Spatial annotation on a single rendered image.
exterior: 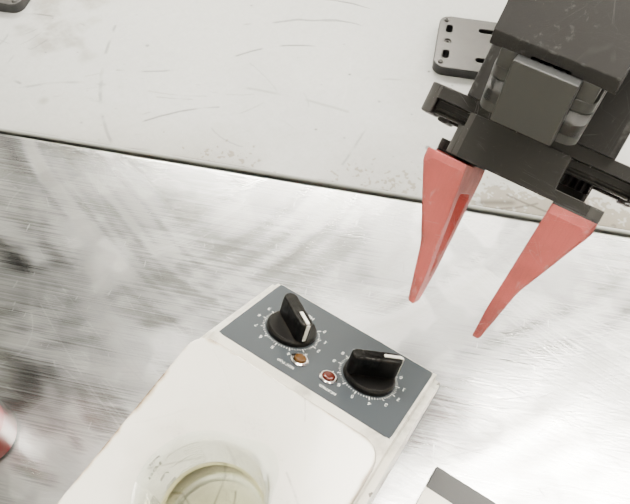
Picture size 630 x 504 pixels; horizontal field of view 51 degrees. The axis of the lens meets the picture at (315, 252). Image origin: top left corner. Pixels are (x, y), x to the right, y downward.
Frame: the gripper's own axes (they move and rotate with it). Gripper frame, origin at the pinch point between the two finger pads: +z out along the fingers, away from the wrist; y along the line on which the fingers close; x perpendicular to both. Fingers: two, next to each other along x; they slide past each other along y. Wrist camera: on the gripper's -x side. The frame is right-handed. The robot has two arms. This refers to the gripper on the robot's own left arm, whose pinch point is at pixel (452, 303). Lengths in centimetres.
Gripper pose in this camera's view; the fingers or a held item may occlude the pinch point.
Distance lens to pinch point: 33.7
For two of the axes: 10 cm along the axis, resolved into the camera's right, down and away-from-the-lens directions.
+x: 3.5, -0.7, 9.3
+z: -4.1, 8.8, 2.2
